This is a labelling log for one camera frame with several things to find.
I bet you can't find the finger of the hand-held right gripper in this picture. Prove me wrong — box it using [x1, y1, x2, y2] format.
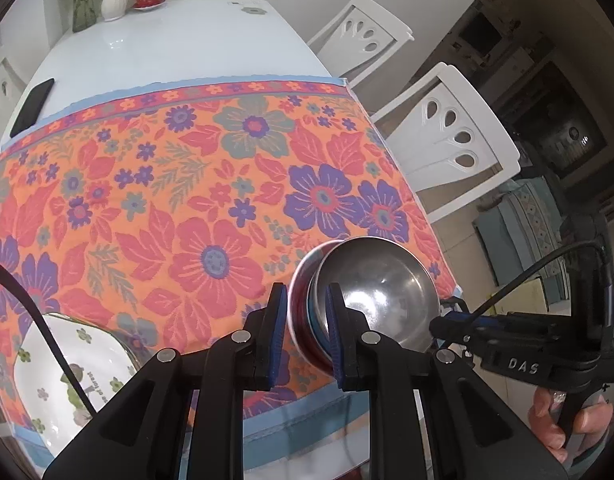
[429, 316, 489, 357]
[443, 311, 509, 329]

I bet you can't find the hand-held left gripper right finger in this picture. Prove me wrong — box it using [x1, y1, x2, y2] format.
[324, 283, 568, 480]

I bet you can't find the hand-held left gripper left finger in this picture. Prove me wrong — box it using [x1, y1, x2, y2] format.
[42, 284, 291, 480]

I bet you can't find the blue steel-lined bowl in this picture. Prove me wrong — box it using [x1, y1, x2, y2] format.
[307, 237, 443, 368]

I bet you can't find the white floral plate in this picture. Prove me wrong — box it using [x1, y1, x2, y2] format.
[14, 311, 138, 461]

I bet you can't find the person's right hand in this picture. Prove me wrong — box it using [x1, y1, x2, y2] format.
[528, 386, 614, 464]

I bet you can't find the sofa with blue cover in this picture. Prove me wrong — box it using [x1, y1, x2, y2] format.
[474, 179, 574, 313]

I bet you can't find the orange floral tablecloth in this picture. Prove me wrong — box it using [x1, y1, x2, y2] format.
[0, 76, 460, 442]

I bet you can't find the white dining chair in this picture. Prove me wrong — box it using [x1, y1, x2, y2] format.
[371, 62, 521, 224]
[0, 37, 28, 161]
[307, 0, 414, 87]

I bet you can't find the dark cabinet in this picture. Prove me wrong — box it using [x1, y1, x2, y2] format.
[490, 57, 614, 183]

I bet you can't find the black phone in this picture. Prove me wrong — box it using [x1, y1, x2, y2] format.
[9, 78, 56, 139]

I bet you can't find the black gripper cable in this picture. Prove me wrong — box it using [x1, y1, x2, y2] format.
[468, 241, 610, 332]

